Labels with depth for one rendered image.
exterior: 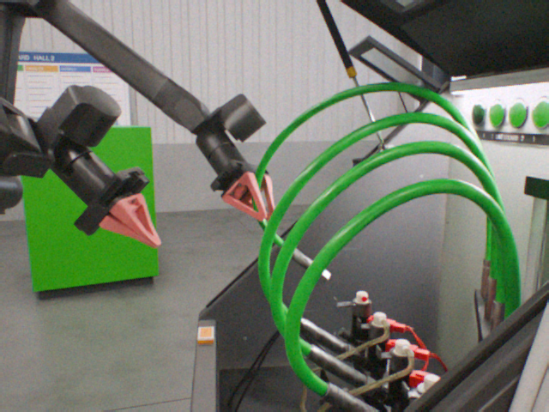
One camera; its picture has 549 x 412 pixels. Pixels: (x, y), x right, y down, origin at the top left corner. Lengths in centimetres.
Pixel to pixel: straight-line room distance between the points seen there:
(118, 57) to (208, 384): 60
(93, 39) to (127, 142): 291
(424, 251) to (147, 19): 644
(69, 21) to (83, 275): 316
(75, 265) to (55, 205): 49
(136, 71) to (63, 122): 31
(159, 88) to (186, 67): 628
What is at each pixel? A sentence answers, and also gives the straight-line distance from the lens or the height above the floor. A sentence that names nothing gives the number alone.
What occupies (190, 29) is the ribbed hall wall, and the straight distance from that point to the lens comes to 722.
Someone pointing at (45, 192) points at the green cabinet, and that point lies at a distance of 387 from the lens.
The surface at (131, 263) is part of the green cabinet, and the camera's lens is 403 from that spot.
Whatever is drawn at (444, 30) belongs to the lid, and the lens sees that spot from 94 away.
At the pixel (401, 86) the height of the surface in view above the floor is 142.
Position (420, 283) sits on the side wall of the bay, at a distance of 112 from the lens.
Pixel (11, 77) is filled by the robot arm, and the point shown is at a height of 145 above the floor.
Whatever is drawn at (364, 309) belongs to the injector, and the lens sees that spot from 73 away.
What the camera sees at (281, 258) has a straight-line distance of 51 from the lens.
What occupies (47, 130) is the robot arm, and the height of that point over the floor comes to 136.
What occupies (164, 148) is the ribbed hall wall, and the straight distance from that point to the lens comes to 708.
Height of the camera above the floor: 137
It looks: 11 degrees down
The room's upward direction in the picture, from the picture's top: straight up
